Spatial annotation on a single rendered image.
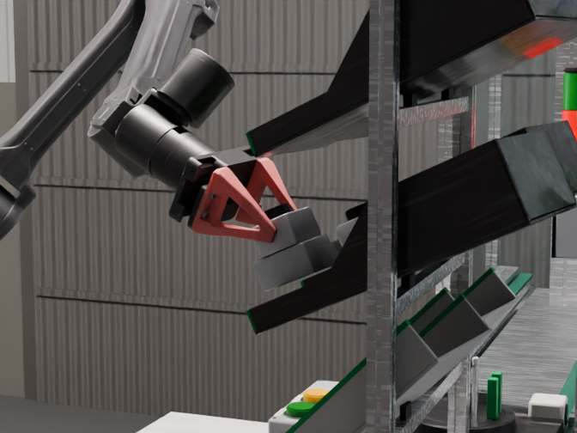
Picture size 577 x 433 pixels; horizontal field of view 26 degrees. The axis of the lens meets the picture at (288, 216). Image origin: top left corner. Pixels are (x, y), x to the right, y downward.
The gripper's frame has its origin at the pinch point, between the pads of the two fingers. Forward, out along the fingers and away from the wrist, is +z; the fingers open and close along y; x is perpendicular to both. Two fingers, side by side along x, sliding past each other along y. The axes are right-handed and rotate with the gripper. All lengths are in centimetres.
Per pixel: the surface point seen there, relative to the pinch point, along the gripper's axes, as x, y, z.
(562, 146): -14.7, 18.7, 15.3
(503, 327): 52, 120, -9
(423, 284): -1.0, 4.5, 13.5
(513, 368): 44, 90, 4
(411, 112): -16.2, 0.0, 7.4
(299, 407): 39, 36, -6
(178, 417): 65, 52, -31
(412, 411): 9.1, 2.1, 18.6
